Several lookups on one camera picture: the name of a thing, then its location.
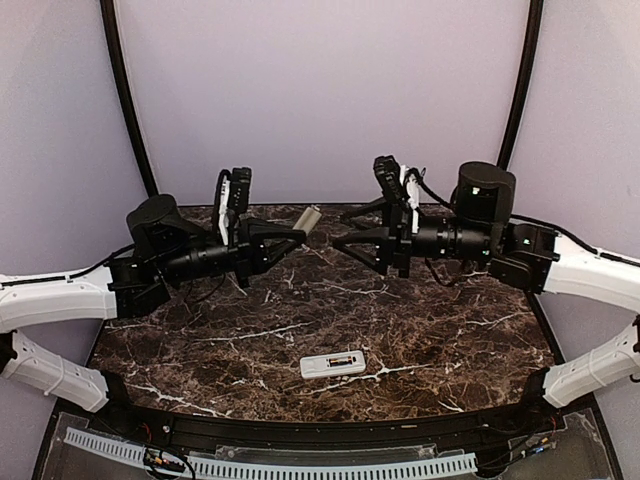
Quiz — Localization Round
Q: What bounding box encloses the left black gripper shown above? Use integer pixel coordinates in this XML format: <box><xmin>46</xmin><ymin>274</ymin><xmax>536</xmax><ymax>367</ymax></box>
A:
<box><xmin>158</xmin><ymin>216</ymin><xmax>307</xmax><ymax>288</ymax></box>

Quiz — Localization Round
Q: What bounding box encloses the grey battery cover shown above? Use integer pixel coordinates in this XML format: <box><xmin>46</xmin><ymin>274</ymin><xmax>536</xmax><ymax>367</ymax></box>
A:
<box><xmin>293</xmin><ymin>205</ymin><xmax>322</xmax><ymax>235</ymax></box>

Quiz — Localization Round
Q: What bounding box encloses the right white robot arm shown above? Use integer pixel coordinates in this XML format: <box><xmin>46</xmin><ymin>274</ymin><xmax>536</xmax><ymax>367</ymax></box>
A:
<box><xmin>333</xmin><ymin>156</ymin><xmax>639</xmax><ymax>313</ymax></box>

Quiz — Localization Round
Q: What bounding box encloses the white remote control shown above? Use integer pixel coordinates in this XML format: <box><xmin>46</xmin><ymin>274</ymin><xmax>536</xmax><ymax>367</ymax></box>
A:
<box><xmin>299</xmin><ymin>350</ymin><xmax>366</xmax><ymax>380</ymax></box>

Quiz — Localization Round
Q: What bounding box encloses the left black frame post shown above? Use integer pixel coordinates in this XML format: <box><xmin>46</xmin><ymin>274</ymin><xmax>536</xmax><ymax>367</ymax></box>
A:
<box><xmin>99</xmin><ymin>0</ymin><xmax>159</xmax><ymax>197</ymax></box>

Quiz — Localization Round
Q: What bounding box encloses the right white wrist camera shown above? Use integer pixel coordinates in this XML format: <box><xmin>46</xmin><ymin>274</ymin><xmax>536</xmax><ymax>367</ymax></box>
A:
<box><xmin>373</xmin><ymin>155</ymin><xmax>423</xmax><ymax>211</ymax></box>

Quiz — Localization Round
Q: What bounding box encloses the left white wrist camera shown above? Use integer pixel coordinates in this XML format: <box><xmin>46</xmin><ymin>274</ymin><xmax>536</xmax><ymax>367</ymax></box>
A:
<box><xmin>211</xmin><ymin>167</ymin><xmax>252</xmax><ymax>246</ymax></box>

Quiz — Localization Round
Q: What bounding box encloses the white slotted cable duct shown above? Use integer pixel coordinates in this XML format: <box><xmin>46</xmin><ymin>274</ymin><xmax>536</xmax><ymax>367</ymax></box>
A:
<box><xmin>64</xmin><ymin>427</ymin><xmax>477</xmax><ymax>479</ymax></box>

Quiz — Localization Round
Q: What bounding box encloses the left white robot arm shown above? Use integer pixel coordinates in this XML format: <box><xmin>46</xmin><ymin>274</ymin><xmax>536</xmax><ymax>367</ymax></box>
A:
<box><xmin>1</xmin><ymin>194</ymin><xmax>320</xmax><ymax>436</ymax></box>

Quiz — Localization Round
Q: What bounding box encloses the black front frame rail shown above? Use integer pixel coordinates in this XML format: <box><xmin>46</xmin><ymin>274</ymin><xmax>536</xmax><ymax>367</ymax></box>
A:
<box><xmin>54</xmin><ymin>384</ymin><xmax>601</xmax><ymax>451</ymax></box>

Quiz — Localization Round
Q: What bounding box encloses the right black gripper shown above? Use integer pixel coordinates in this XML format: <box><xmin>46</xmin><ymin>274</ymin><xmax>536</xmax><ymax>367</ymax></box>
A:
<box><xmin>332</xmin><ymin>193</ymin><xmax>495</xmax><ymax>278</ymax></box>

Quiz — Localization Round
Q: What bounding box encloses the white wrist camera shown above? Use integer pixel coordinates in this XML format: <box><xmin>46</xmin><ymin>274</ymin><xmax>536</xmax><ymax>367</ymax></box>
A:
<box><xmin>373</xmin><ymin>155</ymin><xmax>423</xmax><ymax>211</ymax></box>
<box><xmin>211</xmin><ymin>167</ymin><xmax>252</xmax><ymax>246</ymax></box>

